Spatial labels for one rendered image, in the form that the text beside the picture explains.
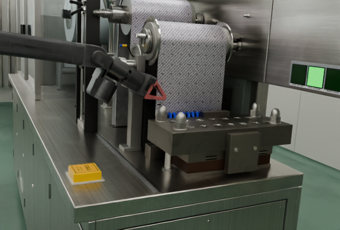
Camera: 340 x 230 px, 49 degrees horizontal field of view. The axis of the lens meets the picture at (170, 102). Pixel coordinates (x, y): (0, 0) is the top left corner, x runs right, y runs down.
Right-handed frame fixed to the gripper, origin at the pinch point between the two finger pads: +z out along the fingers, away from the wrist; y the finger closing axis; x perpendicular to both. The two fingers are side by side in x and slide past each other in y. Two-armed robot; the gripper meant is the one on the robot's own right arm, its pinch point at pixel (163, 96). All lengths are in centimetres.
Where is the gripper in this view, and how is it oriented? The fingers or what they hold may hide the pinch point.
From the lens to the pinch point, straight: 113.2
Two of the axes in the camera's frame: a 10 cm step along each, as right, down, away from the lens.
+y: 4.4, 1.8, -8.8
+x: 4.8, -8.8, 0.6
